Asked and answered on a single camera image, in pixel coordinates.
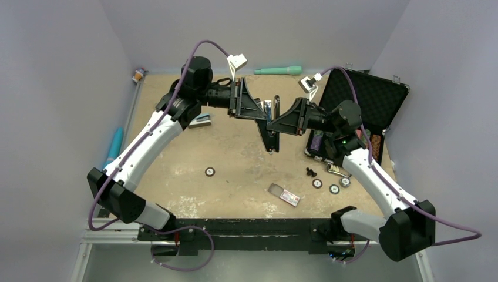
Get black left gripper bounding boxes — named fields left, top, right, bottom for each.
left=197, top=77, right=267, bottom=120

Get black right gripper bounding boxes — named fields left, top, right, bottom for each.
left=265, top=98, right=339, bottom=137

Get black stapler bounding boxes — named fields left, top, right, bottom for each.
left=255, top=95, right=280, bottom=154

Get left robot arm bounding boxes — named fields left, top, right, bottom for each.
left=87, top=54, right=273, bottom=240

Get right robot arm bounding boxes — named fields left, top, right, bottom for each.
left=266, top=98, right=435, bottom=261

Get green microphone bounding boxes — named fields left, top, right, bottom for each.
left=253, top=66, right=302, bottom=76

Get black screw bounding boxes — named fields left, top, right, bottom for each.
left=306, top=167, right=317, bottom=177

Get silver carabiner keys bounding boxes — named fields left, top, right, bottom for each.
left=327, top=163, right=352, bottom=179

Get brown poker chip right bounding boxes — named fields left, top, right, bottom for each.
left=312, top=179, right=323, bottom=189

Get brown poker chip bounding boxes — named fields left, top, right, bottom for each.
left=204, top=167, right=216, bottom=177
left=312, top=179, right=323, bottom=189

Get staple box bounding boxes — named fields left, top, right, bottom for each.
left=267, top=183, right=300, bottom=207

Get brown poker chip left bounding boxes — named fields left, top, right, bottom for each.
left=204, top=167, right=216, bottom=177

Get silver poker chip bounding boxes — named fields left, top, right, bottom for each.
left=339, top=177, right=351, bottom=187

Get green poker chip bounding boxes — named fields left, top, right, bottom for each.
left=329, top=184, right=340, bottom=194

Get black poker chip case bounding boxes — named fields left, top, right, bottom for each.
left=304, top=69, right=409, bottom=167

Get small orange figurine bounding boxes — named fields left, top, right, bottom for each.
left=132, top=68, right=148, bottom=83

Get teal cylinder left edge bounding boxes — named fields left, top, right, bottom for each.
left=103, top=127, right=124, bottom=172

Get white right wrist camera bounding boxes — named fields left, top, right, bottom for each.
left=298, top=72, right=322, bottom=101

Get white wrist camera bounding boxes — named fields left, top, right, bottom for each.
left=227, top=53, right=248, bottom=81
left=298, top=72, right=322, bottom=101

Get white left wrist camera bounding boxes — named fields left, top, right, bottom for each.
left=227, top=53, right=248, bottom=81

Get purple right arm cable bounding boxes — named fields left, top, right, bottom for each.
left=317, top=66, right=482, bottom=266

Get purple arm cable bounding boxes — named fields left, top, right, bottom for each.
left=317, top=66, right=482, bottom=266
left=88, top=39, right=230, bottom=273

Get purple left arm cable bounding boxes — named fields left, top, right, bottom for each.
left=88, top=39, right=230, bottom=273

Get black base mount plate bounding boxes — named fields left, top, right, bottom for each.
left=137, top=218, right=366, bottom=257

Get aluminium frame rail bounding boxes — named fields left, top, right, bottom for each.
left=70, top=217, right=435, bottom=282

